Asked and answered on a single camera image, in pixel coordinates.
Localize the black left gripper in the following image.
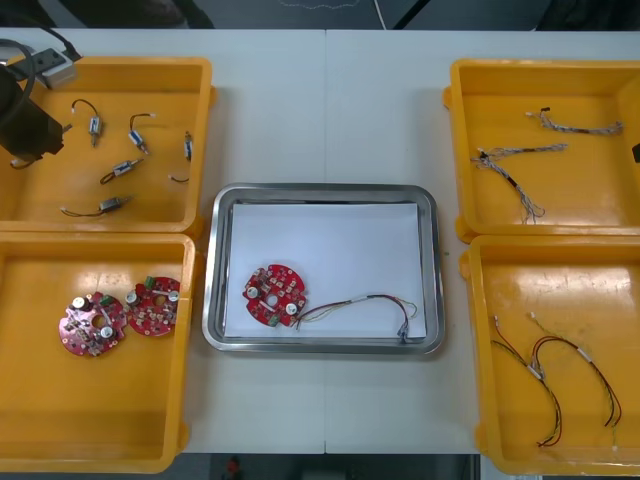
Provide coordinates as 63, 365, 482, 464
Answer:
0, 97, 66, 162

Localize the blue-white twisted wire harness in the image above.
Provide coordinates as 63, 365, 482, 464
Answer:
525, 107, 626, 137
477, 143, 570, 162
470, 154, 546, 225

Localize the yellow-orange plastic bin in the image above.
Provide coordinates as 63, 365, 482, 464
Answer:
0, 55, 218, 235
0, 232, 206, 475
458, 234, 640, 476
442, 58, 640, 244

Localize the round red circuit board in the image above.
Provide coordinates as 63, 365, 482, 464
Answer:
124, 275, 182, 339
243, 262, 311, 330
58, 292, 128, 358

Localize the steel tray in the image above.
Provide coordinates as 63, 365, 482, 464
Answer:
201, 182, 446, 356

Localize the white paper sheet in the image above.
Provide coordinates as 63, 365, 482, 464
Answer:
223, 200, 429, 342

